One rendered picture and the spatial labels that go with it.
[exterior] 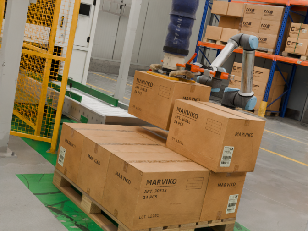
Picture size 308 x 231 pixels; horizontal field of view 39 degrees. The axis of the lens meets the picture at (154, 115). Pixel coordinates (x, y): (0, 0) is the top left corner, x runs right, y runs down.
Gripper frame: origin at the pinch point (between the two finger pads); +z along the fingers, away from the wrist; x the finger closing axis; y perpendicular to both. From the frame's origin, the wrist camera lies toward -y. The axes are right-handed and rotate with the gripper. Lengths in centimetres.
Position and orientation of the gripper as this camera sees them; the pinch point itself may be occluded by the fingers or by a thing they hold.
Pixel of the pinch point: (194, 68)
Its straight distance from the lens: 367.0
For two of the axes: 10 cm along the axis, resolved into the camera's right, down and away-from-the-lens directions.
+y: -5.8, -2.5, 7.8
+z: -7.9, -0.5, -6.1
